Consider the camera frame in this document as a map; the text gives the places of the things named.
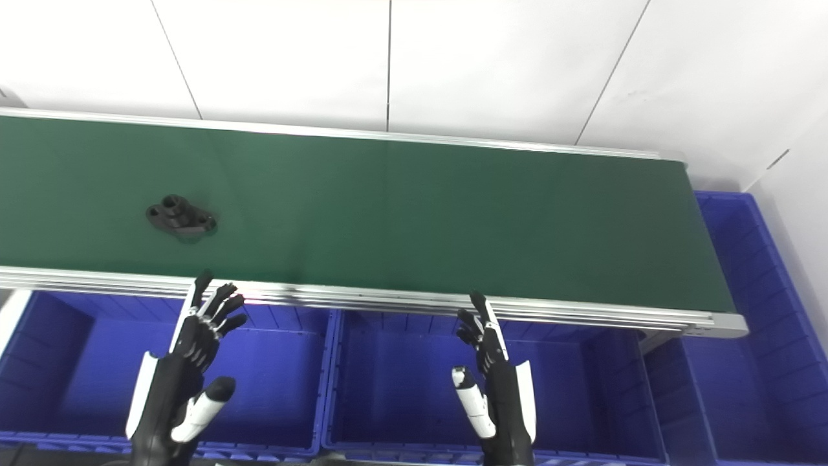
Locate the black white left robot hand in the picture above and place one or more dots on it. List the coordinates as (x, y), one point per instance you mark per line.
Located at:
(174, 382)

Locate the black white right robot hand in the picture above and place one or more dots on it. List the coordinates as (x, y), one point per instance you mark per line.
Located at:
(504, 401)

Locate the black flanged machine part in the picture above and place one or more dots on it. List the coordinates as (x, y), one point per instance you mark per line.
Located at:
(181, 219)

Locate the blue plastic bin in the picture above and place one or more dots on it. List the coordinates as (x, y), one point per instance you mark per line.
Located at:
(757, 362)
(77, 375)
(401, 388)

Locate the green conveyor belt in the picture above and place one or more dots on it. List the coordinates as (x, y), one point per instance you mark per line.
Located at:
(388, 299)
(420, 220)

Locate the white support stand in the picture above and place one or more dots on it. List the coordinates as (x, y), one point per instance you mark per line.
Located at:
(10, 317)

